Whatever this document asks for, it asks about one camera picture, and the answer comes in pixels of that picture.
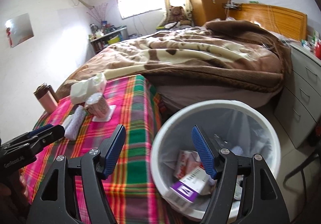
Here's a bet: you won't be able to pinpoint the brown teddy bear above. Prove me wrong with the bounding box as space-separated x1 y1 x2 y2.
167 6 192 25

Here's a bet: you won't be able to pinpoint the silver wall panel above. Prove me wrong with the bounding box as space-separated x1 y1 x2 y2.
5 13 34 48

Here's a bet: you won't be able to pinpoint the red jar on cabinet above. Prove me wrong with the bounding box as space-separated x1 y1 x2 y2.
314 40 321 60

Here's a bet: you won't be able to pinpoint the red strawberry milk carton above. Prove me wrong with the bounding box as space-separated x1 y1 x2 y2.
174 150 202 179

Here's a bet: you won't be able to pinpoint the white yogurt cup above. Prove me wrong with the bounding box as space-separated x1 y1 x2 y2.
84 92 116 122

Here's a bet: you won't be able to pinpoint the white tissue pack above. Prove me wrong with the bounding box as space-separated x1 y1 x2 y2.
70 73 107 105

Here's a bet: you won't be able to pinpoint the orange wooden headboard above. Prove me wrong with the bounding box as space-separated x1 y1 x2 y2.
228 3 307 41

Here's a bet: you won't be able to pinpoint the brown beige patterned blanket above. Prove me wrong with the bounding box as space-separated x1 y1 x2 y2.
57 20 292 98

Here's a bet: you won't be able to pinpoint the white foam net sleeve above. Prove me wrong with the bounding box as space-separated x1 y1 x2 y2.
65 105 86 141

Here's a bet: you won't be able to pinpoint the cluttered grey shelf unit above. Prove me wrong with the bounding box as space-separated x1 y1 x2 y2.
88 21 129 54

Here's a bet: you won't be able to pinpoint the dried branch decoration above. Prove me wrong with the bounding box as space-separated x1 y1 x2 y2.
86 2 109 24

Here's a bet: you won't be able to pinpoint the pink brown travel mug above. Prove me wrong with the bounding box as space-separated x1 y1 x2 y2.
34 83 59 114

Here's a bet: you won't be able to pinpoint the grey bedside drawer cabinet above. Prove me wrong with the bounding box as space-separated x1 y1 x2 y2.
274 43 320 148

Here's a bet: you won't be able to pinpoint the pink plaid table cloth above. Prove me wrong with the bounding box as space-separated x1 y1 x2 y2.
23 75 182 223

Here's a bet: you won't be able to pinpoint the white plastic trash bin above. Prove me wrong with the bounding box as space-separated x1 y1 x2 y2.
151 100 289 223

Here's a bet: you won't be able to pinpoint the white purple medicine box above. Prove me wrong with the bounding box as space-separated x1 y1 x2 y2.
165 166 217 211

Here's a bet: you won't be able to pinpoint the person's left hand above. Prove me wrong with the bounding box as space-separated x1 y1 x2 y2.
1 171 29 215

